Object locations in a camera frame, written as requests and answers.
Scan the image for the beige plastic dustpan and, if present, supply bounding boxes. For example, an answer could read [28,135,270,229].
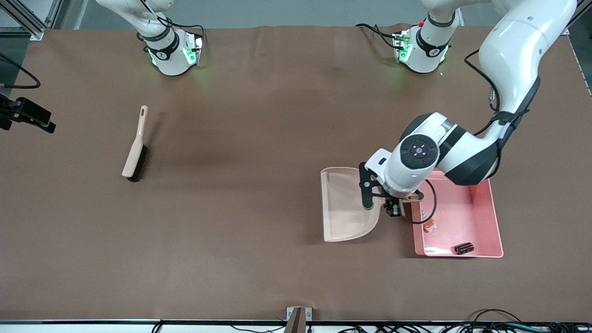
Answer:
[321,166,424,243]

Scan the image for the beige hand brush black bristles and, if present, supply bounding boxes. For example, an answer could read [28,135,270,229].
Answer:
[121,105,149,183]

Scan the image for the pink plastic bin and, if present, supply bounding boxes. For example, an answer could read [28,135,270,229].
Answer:
[411,167,504,258]

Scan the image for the brown table mat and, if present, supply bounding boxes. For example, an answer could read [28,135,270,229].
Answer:
[0,23,592,322]

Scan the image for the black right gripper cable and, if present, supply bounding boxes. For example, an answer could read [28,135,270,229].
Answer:
[0,52,41,89]

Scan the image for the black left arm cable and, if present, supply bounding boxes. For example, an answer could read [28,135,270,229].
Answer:
[402,49,528,226]

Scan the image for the aluminium frame profile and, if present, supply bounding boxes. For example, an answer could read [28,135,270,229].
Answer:
[567,0,592,37]
[0,0,63,41]

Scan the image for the black cable tangle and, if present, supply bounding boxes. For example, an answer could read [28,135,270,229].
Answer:
[335,321,592,333]

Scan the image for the grey metal bracket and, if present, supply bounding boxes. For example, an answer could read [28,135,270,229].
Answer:
[286,307,313,333]

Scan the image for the black left base cable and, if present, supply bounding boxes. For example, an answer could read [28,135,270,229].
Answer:
[355,23,399,49]

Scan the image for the black base cable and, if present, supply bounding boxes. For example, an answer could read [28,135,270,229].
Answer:
[355,23,399,49]
[173,22,206,47]

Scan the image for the black looped cable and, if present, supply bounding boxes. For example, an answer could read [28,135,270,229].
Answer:
[468,309,523,324]

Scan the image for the black right base cable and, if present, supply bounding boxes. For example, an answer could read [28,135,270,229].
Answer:
[173,22,206,47]

